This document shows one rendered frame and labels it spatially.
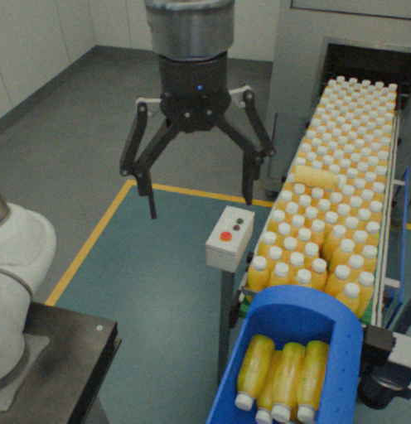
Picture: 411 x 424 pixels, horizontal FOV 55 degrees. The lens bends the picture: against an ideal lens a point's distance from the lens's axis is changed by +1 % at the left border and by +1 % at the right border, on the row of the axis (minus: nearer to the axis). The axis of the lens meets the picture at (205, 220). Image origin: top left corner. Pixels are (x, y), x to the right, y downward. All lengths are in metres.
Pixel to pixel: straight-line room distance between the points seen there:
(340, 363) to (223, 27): 0.71
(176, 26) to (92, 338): 0.82
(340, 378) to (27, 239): 0.74
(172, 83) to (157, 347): 1.96
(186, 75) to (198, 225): 2.49
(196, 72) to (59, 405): 0.79
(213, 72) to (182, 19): 0.06
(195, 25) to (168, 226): 2.53
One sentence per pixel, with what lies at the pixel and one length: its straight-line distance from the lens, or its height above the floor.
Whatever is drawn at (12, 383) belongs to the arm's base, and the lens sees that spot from 1.04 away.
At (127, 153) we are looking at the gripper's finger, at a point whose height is 1.72.
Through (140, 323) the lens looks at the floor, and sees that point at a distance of 2.38.
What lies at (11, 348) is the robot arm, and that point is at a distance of 0.97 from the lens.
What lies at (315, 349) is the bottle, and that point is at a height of 1.13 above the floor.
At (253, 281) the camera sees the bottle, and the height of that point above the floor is 1.01.
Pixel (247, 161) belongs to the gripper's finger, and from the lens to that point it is 0.53.
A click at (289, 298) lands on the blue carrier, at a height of 1.23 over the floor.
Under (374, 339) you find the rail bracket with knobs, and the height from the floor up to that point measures 1.00.
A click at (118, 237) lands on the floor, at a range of 2.86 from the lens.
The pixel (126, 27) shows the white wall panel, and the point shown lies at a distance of 5.63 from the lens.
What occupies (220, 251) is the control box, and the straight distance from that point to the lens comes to 1.22.
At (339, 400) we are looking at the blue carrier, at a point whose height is 1.20.
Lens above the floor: 1.98
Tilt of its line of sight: 43 degrees down
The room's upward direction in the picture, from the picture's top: straight up
